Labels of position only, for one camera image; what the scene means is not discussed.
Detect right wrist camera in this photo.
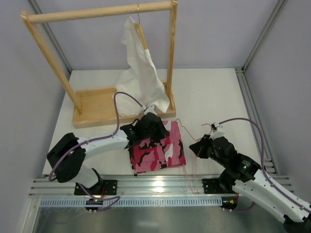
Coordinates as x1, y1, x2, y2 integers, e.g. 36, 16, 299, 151
210, 122, 225, 140

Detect aluminium mounting rail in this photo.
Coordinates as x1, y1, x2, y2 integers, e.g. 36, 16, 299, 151
29, 174, 294, 201

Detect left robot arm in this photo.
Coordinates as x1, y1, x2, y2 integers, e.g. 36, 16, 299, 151
47, 113, 170, 190

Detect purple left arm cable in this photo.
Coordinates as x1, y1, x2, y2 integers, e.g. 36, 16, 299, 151
48, 91, 146, 212

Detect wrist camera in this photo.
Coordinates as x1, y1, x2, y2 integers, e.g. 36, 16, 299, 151
210, 122, 225, 140
143, 104, 157, 116

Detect white t-shirt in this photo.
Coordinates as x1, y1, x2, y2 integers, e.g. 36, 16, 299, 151
115, 17, 170, 113

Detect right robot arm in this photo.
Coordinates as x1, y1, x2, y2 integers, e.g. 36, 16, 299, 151
189, 135, 311, 233

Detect wooden hanger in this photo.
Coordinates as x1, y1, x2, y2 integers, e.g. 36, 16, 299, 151
134, 4, 148, 50

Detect wooden clothes rack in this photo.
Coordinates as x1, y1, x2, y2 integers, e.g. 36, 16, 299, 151
20, 0, 178, 128

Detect slotted cable duct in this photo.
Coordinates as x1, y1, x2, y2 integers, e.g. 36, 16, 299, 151
39, 196, 223, 208

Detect pink wire hanger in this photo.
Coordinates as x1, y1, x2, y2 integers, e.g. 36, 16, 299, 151
176, 118, 201, 195

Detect pink camouflage trousers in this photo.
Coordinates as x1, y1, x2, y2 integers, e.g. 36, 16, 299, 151
129, 121, 186, 175

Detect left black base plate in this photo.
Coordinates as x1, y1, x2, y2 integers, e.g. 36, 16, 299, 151
74, 180, 118, 196

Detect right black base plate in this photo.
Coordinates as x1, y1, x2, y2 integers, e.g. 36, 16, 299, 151
201, 178, 223, 194

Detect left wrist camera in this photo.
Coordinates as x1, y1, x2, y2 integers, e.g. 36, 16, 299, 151
143, 104, 157, 116

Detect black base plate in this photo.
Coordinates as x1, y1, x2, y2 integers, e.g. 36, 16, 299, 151
201, 178, 223, 194
74, 180, 118, 196

